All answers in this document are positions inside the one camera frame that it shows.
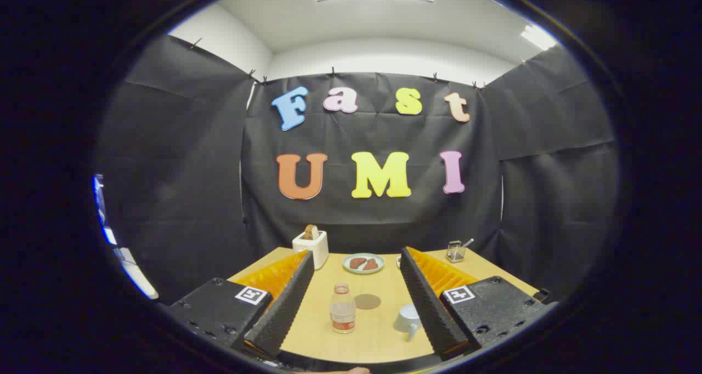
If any wooden table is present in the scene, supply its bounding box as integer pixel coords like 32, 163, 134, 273
228, 247, 541, 364

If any small ceiling light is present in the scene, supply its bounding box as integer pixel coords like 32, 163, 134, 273
520, 24, 557, 51

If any clear plastic juice bottle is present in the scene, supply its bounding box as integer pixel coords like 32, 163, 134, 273
330, 284, 356, 335

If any white toaster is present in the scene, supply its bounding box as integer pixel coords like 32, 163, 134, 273
292, 230, 330, 270

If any white cup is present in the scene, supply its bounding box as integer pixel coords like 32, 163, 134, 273
393, 303, 423, 342

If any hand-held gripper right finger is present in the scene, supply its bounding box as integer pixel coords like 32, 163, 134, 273
399, 246, 559, 362

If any white lit panel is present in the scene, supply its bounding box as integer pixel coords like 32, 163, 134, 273
93, 174, 160, 299

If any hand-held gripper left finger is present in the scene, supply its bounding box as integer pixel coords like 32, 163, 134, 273
162, 250, 315, 358

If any pale green plate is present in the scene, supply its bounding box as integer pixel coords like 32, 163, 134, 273
343, 253, 386, 275

